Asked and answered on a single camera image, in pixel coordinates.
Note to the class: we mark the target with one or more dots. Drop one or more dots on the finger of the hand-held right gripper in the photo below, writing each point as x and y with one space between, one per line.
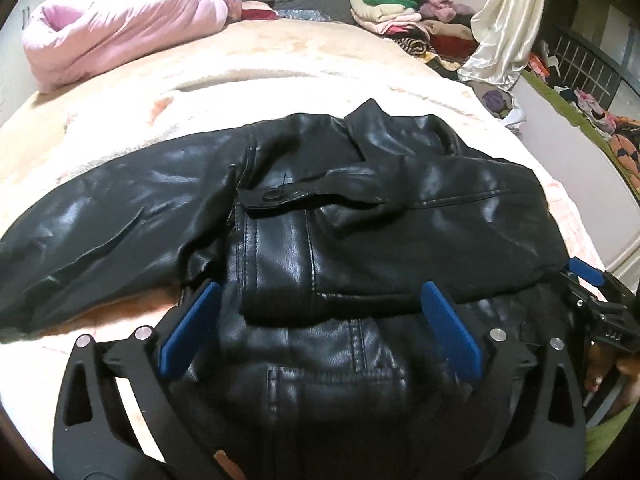
586 270

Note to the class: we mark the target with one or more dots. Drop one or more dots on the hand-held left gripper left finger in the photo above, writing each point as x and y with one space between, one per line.
192 327

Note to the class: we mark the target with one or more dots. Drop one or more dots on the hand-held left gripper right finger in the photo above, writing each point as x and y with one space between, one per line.
450 330

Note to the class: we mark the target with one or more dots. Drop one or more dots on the black leather jacket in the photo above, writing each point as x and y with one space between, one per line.
350 240

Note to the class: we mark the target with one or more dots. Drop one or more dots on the heap of colourful clothes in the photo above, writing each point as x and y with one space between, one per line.
620 135

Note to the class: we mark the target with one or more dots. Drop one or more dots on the purple and white clothes heap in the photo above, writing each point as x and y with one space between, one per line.
497 102

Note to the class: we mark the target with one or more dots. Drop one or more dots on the pile of folded clothes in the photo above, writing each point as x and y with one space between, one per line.
400 20

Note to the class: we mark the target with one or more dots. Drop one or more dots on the person's right hand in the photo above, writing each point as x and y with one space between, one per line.
612 372

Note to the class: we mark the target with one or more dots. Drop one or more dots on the green cloth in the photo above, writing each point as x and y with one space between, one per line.
575 112

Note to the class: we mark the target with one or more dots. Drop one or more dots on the black window grille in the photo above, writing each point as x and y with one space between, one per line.
585 67

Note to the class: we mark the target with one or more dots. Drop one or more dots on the white and orange patterned blanket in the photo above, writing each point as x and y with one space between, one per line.
150 110

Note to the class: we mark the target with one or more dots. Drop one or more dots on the cream satin curtain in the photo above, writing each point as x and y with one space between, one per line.
505 20

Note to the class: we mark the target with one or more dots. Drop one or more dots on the tan bed sheet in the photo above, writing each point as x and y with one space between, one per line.
300 45

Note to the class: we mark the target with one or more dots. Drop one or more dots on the pink quilt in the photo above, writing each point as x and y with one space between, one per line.
120 30

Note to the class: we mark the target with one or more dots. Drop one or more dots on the red patterned cloth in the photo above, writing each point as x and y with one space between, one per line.
252 10

